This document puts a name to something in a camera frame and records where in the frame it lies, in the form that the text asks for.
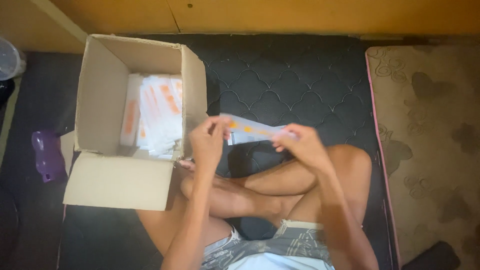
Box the person's left hand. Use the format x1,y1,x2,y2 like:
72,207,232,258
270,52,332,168
188,115,232,174

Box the white shirt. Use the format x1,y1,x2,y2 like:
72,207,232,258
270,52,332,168
227,252,335,270

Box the purple plastic bottle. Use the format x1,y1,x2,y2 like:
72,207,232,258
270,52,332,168
31,130,67,184

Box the grey patterned shorts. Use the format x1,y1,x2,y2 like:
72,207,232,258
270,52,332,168
200,220,334,270

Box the black object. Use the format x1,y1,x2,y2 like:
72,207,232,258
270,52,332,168
401,241,461,270

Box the person's legs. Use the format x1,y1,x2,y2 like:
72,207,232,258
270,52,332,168
136,144,373,259

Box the pile of white orange packets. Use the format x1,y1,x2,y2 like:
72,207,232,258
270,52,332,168
119,73,183,157

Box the open cardboard box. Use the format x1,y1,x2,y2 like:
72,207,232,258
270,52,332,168
63,34,208,211

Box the black quilted mattress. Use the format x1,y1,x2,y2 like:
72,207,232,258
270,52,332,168
0,34,399,270

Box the white orange-striped packet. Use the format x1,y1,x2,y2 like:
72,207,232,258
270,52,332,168
220,113,297,146

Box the beige patterned mattress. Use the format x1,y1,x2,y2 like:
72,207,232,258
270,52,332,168
365,46,480,270

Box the clear plastic container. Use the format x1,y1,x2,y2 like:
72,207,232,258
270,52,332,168
0,37,27,81

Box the person's right hand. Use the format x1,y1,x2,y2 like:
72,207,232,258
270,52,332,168
271,123,333,174

